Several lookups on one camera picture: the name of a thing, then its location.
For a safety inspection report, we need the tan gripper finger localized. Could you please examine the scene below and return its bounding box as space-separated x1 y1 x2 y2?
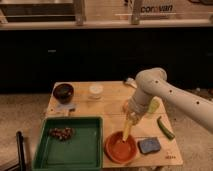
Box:
126 112 141 125

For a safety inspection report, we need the wooden shelf post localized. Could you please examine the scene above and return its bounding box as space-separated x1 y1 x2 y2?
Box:
131 0 143 25
73 0 86 26

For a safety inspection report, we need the wooden shelf post right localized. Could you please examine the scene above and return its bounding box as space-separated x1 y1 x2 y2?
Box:
131 0 143 25

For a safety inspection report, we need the white cup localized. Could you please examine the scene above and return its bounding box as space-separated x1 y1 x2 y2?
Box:
89 84 103 99

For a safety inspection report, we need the dark brown bowl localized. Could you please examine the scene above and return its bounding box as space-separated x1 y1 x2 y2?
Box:
53 83 74 104

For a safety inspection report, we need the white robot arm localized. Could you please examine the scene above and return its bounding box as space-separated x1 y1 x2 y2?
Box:
125 68 213 134

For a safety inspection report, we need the light green cup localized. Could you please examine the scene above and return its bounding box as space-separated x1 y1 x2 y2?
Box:
147 98 160 114

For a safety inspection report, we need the wooden shelf post left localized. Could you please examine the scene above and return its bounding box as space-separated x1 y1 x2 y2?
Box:
73 0 86 26

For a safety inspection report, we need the green cucumber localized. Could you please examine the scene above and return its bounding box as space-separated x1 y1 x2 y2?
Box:
157 116 175 140

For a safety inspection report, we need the bunch of red grapes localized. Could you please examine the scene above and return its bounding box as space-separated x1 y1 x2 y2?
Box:
49 127 74 141

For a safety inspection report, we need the green plastic tray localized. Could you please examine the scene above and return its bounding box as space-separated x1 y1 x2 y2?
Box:
32 117 103 171

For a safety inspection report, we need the yellow banana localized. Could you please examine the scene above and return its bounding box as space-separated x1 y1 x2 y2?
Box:
122 120 132 142

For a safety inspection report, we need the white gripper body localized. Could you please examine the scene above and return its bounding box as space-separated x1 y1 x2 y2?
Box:
126 89 153 117

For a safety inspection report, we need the black chair frame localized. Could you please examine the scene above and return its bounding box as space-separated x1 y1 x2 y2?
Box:
0 131 27 171

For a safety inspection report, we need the white sign with lettering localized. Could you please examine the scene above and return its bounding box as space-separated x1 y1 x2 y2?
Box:
129 0 176 17

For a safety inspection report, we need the red bowl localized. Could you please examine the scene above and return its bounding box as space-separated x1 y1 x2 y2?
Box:
104 131 137 164

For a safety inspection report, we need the blue sponge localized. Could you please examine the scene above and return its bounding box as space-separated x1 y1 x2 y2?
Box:
137 137 161 154

